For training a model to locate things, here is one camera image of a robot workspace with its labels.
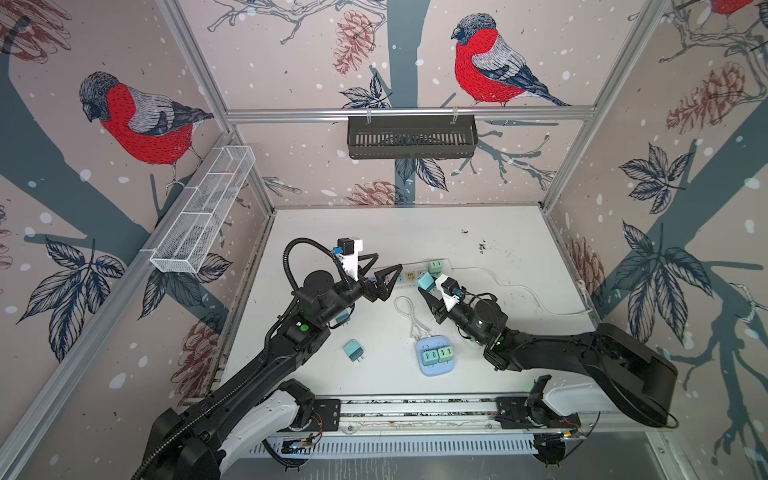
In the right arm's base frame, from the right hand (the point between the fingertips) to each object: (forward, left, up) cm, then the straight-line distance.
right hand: (424, 286), depth 79 cm
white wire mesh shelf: (+6, +59, +16) cm, 62 cm away
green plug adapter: (+13, -4, -11) cm, 18 cm away
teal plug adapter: (0, 0, +3) cm, 3 cm away
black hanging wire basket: (+55, +6, +12) cm, 56 cm away
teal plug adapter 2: (-13, +20, -15) cm, 28 cm away
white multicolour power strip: (+13, +4, -13) cm, 19 cm away
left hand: (-2, +9, +14) cm, 16 cm away
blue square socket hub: (-15, -3, -10) cm, 18 cm away
